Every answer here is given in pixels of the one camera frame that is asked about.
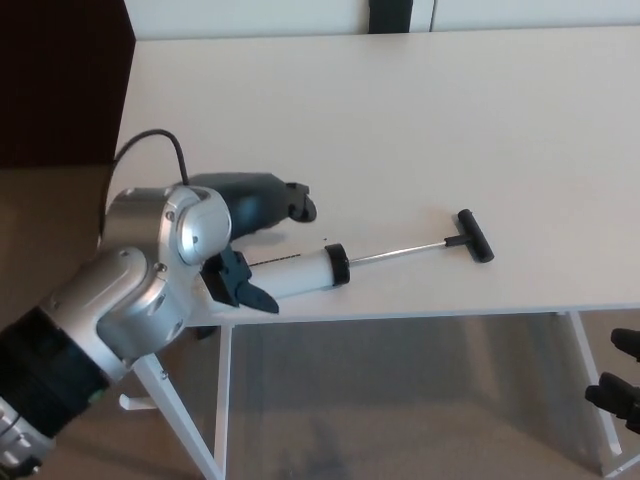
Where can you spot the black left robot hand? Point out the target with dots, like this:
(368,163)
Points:
(255,200)

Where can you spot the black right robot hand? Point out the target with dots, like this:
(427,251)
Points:
(620,400)

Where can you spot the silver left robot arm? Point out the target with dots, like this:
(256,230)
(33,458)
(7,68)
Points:
(135,300)

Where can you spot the small black object under desk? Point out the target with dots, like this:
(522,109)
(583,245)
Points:
(206,332)

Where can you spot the black vertical panel strip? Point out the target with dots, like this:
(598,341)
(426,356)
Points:
(390,15)

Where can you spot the dark brown partition panel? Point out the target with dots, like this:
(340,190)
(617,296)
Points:
(55,80)

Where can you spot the white metal desk leg frame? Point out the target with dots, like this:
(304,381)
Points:
(183,425)
(587,350)

